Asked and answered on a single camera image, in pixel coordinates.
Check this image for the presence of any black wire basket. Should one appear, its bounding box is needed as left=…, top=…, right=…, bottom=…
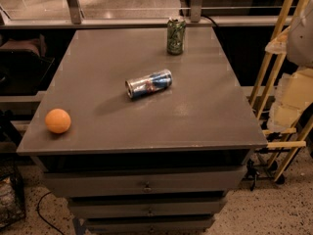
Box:
left=0, top=159, right=25, bottom=229

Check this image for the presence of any top grey drawer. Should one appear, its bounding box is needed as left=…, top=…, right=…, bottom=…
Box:
left=43, top=165, right=246, bottom=198

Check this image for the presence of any black floor cable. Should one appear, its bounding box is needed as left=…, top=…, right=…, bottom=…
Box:
left=35, top=191, right=67, bottom=235

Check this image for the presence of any dark chair at left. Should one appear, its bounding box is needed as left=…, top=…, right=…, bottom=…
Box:
left=0, top=35, right=54, bottom=96

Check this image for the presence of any orange ball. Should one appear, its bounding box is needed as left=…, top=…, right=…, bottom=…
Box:
left=45, top=109, right=71, bottom=134

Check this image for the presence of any silver blue energy drink can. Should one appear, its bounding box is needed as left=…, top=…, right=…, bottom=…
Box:
left=125, top=70, right=173, bottom=99

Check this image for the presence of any grey drawer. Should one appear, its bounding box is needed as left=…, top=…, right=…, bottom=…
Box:
left=68, top=198, right=226, bottom=218
left=85, top=216, right=214, bottom=234
left=43, top=165, right=246, bottom=198

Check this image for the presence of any middle grey drawer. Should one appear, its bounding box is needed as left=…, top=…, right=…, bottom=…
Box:
left=68, top=198, right=226, bottom=218

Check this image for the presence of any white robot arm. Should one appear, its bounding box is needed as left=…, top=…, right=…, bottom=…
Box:
left=265, top=0, right=313, bottom=132

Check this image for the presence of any metal window rail frame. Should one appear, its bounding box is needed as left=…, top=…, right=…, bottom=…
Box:
left=0, top=0, right=284, bottom=28

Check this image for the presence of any grey drawer cabinet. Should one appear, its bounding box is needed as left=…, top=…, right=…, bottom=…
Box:
left=16, top=26, right=269, bottom=235

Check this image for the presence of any yellow wooden frame stand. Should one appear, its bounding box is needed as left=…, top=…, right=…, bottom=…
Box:
left=249, top=0, right=313, bottom=184

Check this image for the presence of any bottom grey drawer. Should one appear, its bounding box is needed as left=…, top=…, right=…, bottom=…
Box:
left=85, top=216, right=214, bottom=234

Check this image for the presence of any green soda can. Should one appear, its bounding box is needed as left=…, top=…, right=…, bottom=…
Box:
left=167, top=18, right=186, bottom=55

